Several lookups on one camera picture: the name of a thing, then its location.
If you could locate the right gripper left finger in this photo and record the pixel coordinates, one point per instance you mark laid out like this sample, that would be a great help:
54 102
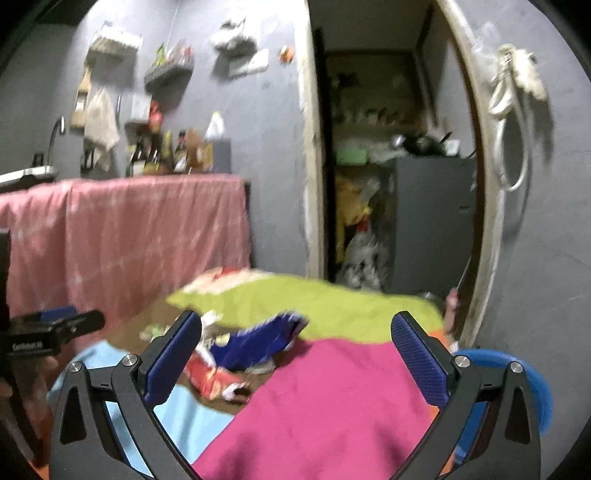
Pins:
84 444

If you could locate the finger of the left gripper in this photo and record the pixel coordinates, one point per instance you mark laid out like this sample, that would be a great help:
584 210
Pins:
79 325
56 314

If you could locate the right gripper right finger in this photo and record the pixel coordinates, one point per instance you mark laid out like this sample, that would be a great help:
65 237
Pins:
453 384

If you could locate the red snack wrapper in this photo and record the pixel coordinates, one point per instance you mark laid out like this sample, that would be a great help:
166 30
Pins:
216 383

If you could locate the blue snack wrapper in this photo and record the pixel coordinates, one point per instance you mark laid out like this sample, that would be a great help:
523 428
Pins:
244 349

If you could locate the white paper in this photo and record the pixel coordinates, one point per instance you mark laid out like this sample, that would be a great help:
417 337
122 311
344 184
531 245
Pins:
150 332

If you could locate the kitchen faucet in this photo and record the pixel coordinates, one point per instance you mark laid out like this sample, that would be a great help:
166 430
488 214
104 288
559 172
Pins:
58 129

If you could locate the left human hand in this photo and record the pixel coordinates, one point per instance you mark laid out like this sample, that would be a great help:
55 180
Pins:
32 376

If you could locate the pink checked counter cloth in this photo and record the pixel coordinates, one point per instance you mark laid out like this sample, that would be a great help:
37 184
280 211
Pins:
119 245

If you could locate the blue plastic bucket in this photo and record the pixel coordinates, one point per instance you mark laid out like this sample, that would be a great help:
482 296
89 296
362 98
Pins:
541 401

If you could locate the pink bottle on floor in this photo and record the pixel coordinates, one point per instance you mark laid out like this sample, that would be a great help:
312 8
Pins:
452 304

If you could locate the colourful patchwork table cloth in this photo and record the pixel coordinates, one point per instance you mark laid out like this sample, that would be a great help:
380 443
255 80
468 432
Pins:
340 404

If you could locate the dark sauce bottle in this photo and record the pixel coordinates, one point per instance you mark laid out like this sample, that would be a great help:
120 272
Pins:
138 159

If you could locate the hanging beige towel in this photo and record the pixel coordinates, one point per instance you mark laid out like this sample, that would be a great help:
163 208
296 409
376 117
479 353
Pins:
101 132

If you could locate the wooden brush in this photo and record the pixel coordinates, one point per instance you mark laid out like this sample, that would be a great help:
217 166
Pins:
78 117

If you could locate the large dark vinegar jug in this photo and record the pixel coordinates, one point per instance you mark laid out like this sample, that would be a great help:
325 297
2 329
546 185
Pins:
216 150

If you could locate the clear plastic bottle on floor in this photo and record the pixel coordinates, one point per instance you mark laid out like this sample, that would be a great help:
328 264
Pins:
363 266

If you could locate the grey cabinet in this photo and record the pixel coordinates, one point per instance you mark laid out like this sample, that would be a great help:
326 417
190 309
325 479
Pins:
433 236

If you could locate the yellow bag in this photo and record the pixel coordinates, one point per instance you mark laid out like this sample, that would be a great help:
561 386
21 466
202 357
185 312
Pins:
349 211

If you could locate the black wok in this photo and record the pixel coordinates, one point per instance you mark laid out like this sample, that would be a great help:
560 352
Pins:
425 144

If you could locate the green box on shelf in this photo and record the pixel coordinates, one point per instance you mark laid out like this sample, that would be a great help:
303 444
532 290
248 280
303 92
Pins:
352 156

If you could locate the hanging plastic bag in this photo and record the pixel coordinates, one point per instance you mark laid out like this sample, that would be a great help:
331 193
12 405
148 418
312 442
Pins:
233 39

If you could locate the white rubber glove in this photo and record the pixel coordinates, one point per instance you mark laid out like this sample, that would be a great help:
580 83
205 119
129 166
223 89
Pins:
525 73

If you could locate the white wall box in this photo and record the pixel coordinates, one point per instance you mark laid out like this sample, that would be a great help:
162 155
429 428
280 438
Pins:
136 108

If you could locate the grey wall shelf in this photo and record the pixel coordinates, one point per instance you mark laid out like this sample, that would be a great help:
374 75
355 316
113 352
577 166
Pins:
169 71

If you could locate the white wall basket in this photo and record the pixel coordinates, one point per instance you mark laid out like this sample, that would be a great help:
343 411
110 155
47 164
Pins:
114 43

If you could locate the white wall switch panel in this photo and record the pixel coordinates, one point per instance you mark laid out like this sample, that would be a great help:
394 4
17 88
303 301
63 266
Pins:
248 65

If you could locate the orange wall hook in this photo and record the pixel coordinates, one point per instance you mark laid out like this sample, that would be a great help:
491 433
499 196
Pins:
286 55

